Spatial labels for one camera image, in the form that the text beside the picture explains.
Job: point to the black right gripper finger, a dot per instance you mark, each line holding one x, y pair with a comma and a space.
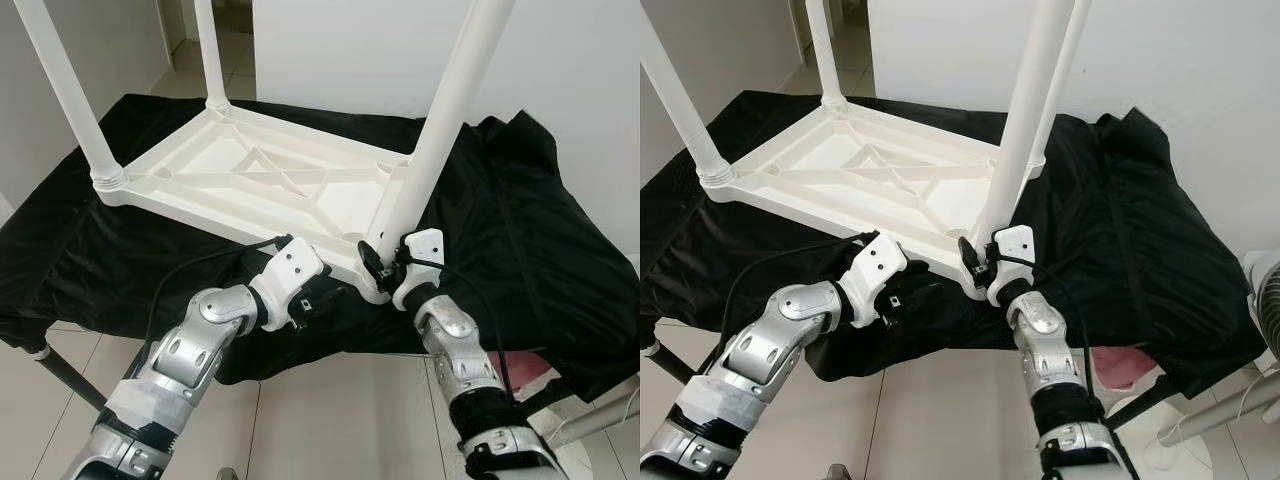
971, 256
373, 262

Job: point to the white plastic table top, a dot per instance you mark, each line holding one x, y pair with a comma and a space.
230, 175
840, 170

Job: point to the white plastic table leg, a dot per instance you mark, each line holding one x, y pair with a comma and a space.
680, 110
1025, 110
212, 50
1062, 80
825, 50
70, 100
445, 110

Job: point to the black table cloth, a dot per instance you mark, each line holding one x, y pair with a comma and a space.
540, 250
1160, 250

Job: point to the pink round stool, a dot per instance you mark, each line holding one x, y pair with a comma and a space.
1120, 368
520, 367

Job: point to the black metal table leg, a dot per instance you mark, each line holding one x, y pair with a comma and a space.
70, 380
662, 365
1140, 403
555, 393

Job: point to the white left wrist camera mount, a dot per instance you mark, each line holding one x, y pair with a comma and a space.
875, 275
290, 280

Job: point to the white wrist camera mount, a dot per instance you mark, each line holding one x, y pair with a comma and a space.
290, 280
1015, 242
875, 275
425, 245

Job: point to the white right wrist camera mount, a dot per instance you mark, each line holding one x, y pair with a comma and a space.
425, 245
1015, 242

